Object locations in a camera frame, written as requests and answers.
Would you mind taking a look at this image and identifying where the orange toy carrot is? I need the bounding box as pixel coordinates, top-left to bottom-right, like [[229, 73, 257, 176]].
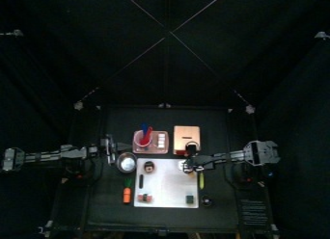
[[124, 177, 133, 204]]

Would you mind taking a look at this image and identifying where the white text label sticker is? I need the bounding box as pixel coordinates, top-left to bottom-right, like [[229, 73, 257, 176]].
[[238, 199, 269, 226]]

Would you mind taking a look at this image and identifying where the dark round sushi roll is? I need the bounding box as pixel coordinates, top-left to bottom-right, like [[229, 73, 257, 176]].
[[142, 160, 158, 174]]

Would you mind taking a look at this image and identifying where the thin diagonal cord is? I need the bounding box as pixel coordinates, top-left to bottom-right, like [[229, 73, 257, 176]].
[[120, 0, 253, 107], [79, 0, 230, 102]]

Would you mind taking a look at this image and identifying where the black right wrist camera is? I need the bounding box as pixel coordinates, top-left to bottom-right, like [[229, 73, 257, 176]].
[[185, 141, 202, 156]]

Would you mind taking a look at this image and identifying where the pink holder with tools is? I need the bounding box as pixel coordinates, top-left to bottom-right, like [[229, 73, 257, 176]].
[[132, 129, 170, 155]]

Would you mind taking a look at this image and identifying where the white cutting board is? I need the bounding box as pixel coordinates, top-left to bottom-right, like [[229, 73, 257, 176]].
[[133, 157, 202, 209]]

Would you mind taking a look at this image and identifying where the red toy utensil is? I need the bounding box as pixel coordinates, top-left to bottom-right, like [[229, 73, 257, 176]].
[[144, 125, 156, 145]]

